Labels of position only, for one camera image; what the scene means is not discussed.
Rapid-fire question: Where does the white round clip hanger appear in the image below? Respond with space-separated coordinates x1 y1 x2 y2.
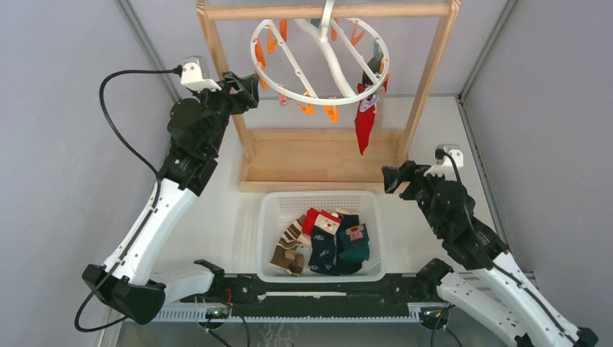
249 1 390 107

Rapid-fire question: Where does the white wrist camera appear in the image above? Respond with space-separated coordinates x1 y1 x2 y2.
181 56 221 93
424 144 464 181

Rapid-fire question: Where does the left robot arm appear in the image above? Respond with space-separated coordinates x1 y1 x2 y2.
82 72 260 325

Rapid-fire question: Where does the brown striped sock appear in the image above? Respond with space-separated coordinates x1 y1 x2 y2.
269 215 306 277

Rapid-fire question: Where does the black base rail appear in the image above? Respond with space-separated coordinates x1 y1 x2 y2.
182 273 446 320

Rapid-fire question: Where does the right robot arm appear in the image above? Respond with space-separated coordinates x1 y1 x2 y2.
382 158 599 346

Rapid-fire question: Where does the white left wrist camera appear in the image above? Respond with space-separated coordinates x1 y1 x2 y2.
181 56 221 93

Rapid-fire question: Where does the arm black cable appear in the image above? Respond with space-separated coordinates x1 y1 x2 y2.
74 69 184 333
434 148 571 347

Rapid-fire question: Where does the black grey sock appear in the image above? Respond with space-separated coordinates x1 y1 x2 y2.
361 56 385 87

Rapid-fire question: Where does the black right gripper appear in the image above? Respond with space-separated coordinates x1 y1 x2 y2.
380 160 450 236

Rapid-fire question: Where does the red sock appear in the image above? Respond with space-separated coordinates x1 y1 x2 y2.
354 81 387 155
299 208 320 247

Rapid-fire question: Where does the dark green sock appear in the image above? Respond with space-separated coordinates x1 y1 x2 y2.
337 224 370 263

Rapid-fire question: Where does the white perforated plastic basket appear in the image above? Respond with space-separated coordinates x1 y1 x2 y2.
257 191 386 283

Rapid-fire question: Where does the wooden hanger stand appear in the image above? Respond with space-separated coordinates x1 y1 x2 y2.
196 1 460 193

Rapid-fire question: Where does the navy sock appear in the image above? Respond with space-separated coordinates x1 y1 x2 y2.
335 208 364 275

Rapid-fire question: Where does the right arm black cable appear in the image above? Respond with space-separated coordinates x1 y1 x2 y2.
434 148 571 347

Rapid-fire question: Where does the dark printed sock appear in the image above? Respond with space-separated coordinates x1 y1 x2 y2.
309 210 340 276

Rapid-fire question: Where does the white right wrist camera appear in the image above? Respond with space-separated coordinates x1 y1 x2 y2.
424 144 464 181

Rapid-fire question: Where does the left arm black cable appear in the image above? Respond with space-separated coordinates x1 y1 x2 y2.
74 69 184 333

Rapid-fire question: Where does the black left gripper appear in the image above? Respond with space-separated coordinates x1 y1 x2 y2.
190 72 258 155

